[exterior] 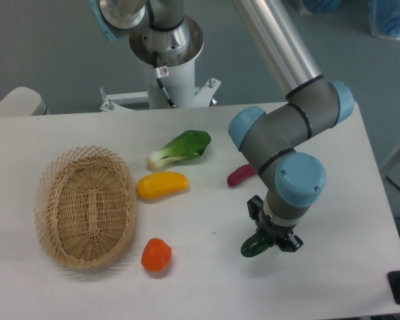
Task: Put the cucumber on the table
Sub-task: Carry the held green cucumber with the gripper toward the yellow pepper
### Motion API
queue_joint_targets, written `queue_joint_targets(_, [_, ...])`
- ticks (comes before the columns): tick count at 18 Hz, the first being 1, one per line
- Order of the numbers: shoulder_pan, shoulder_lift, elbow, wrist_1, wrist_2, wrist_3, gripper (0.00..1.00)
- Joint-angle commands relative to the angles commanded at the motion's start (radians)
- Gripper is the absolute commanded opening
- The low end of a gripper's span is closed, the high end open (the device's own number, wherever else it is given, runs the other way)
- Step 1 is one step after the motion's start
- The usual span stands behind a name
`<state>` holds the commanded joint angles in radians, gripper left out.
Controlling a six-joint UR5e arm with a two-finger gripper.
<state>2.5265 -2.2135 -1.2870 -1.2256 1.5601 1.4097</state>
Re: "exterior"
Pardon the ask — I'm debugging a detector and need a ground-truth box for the blue plastic bag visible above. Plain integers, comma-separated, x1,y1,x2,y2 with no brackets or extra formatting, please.
368,0,400,41
298,0,343,15

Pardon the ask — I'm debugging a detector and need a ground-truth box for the yellow bell pepper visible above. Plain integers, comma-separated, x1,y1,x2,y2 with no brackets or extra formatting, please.
137,171,189,200

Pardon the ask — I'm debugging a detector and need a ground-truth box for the orange bell pepper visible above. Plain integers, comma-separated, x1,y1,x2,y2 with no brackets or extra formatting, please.
141,238,172,272

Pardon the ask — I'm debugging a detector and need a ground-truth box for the green cucumber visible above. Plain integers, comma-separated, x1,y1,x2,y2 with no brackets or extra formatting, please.
241,231,274,258

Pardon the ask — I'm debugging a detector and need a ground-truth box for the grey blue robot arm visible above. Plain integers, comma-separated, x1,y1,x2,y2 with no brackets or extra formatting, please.
90,1,354,257

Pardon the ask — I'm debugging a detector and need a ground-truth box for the purple eggplant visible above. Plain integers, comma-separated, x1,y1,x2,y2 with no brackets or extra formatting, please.
227,164,256,187

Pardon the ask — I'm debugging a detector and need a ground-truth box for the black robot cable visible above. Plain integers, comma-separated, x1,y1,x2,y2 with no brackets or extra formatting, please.
152,50,178,109

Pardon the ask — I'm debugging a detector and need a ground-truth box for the white chair back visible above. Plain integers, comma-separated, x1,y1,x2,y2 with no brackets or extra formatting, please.
0,87,50,118

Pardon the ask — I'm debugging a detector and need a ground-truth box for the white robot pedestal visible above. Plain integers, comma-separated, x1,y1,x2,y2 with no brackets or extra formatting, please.
101,16,221,112

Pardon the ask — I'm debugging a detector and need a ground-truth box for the woven wicker basket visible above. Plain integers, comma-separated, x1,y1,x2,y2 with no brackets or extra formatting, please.
34,146,137,269

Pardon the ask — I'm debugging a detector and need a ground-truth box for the green bok choy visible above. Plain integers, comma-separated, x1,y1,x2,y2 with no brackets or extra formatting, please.
145,130,211,171

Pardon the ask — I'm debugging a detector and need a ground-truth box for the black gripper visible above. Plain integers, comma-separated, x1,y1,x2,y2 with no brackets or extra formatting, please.
247,195,303,253

